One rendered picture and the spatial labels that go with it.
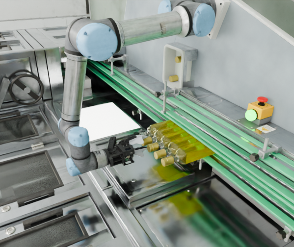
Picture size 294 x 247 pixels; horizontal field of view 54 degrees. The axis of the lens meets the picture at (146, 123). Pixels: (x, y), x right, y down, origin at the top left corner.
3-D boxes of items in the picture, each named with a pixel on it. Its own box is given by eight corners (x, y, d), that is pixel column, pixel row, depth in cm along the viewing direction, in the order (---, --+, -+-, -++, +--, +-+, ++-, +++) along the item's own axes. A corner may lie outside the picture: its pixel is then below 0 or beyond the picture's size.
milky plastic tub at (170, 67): (174, 80, 168) (162, 83, 164) (176, 41, 157) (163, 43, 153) (193, 90, 155) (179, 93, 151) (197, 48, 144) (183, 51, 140)
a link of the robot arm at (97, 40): (195, -2, 117) (64, 20, 95) (221, 2, 106) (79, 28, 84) (195, 28, 123) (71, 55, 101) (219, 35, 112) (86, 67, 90)
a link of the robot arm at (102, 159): (92, 162, 122) (90, 146, 118) (102, 159, 124) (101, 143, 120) (98, 172, 117) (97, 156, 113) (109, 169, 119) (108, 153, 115)
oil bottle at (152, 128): (181, 125, 150) (145, 135, 141) (181, 115, 147) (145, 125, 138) (187, 130, 146) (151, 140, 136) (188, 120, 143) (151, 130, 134)
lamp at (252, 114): (248, 117, 116) (242, 118, 115) (250, 107, 114) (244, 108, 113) (256, 121, 113) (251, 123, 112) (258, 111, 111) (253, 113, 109)
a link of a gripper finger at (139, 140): (152, 141, 125) (134, 151, 122) (146, 135, 130) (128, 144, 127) (151, 136, 123) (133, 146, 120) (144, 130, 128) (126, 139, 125)
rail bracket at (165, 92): (173, 108, 151) (153, 113, 146) (175, 78, 143) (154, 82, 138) (176, 110, 149) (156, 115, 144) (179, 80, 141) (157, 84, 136)
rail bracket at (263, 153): (273, 147, 102) (246, 158, 96) (278, 130, 99) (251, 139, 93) (282, 153, 99) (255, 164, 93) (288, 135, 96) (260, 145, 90)
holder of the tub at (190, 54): (174, 88, 171) (163, 91, 167) (177, 41, 157) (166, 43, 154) (192, 99, 158) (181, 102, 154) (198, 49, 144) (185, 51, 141)
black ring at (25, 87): (44, 99, 200) (12, 106, 190) (40, 70, 189) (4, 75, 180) (46, 102, 196) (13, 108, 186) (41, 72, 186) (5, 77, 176)
